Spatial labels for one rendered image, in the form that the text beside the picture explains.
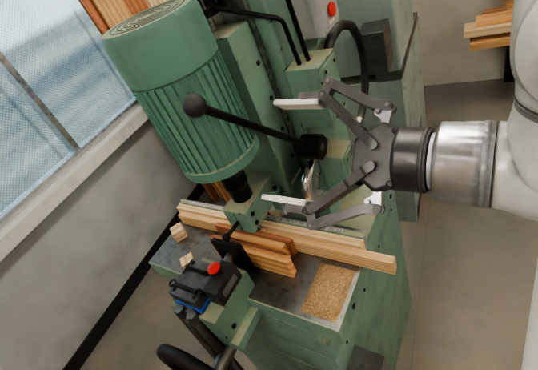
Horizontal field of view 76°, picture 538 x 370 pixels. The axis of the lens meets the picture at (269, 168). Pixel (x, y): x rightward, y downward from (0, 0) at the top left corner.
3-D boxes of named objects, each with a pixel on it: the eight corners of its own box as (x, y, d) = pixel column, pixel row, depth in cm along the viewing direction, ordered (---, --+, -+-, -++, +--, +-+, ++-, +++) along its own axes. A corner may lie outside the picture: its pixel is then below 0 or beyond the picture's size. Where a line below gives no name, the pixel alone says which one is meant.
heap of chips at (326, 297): (299, 311, 75) (296, 303, 73) (321, 263, 82) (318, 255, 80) (336, 323, 70) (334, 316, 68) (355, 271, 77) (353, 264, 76)
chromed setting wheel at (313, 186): (307, 213, 88) (293, 178, 80) (324, 179, 95) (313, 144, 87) (318, 215, 86) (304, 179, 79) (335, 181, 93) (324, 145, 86)
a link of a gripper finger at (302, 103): (316, 103, 46) (317, 98, 46) (272, 104, 49) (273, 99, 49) (326, 109, 48) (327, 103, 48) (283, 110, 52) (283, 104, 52)
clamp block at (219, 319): (186, 322, 85) (168, 303, 80) (216, 275, 93) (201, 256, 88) (232, 343, 77) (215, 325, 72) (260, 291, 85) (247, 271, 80)
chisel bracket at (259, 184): (234, 232, 87) (221, 210, 82) (261, 193, 95) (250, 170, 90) (258, 238, 83) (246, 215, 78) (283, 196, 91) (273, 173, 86)
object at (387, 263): (183, 223, 110) (177, 215, 107) (187, 219, 111) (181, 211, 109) (395, 275, 74) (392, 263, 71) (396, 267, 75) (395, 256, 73)
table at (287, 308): (136, 301, 100) (124, 290, 96) (197, 221, 118) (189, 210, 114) (330, 394, 66) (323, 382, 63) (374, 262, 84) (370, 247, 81)
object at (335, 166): (319, 190, 92) (307, 155, 85) (328, 172, 96) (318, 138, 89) (352, 194, 87) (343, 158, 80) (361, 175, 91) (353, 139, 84)
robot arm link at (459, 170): (497, 129, 39) (439, 128, 43) (498, 110, 32) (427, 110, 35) (489, 209, 39) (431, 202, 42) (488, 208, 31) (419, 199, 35)
